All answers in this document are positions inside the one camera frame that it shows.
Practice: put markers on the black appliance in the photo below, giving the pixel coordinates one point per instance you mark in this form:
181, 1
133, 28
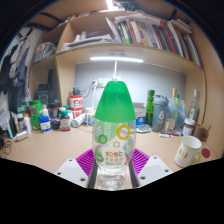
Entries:
46, 91

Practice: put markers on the white bottle with blue label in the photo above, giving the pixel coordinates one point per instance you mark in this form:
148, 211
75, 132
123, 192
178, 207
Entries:
44, 122

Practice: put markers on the clear glass bottle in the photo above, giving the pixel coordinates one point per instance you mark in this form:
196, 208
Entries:
194, 108

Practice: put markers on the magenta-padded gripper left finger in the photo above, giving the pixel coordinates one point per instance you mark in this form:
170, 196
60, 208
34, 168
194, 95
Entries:
71, 171

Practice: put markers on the clear bottle with green cap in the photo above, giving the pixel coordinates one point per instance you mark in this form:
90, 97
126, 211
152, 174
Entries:
114, 106

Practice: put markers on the red and white canister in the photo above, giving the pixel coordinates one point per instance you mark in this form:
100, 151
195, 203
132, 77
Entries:
75, 105

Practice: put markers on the green plastic jar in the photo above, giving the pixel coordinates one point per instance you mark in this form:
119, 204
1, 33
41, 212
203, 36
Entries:
35, 111

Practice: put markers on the glass bottle with gold cap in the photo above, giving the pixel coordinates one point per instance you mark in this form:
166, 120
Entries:
172, 113

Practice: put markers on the brown mug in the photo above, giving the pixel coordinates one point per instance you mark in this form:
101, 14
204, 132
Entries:
200, 132

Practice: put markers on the green-capped glass bottle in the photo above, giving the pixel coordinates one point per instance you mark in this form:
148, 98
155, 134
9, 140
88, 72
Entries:
178, 108

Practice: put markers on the dark green tall can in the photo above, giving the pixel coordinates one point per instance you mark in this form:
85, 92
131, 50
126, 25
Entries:
150, 106

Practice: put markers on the white and blue carton box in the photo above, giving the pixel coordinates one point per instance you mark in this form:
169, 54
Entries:
140, 113

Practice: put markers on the brown jar with white lid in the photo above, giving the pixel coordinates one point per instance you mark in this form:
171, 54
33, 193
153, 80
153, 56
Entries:
189, 127

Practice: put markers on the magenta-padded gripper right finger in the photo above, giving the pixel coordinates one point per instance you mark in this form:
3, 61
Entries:
154, 170

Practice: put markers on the white tube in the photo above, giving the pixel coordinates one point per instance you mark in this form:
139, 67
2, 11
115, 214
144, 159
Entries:
164, 135

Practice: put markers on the wooden shelf unit with books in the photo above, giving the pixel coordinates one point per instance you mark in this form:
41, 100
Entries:
146, 33

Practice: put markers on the hanging dark clothes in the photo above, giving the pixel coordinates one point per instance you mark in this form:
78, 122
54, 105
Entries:
18, 70

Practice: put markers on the grey shaker bottle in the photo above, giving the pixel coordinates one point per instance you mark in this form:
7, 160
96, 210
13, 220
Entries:
160, 115

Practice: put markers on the light blue round lid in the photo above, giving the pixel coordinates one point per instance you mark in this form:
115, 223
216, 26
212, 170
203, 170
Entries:
144, 128

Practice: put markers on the brown bottle with red label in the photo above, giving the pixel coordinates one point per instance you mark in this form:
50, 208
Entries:
65, 121

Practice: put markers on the silver metal can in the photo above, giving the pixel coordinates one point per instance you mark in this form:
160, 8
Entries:
20, 135

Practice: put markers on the red pen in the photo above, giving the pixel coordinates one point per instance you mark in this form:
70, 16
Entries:
174, 134

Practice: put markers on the white mug with green rim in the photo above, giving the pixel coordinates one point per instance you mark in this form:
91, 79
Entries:
186, 151

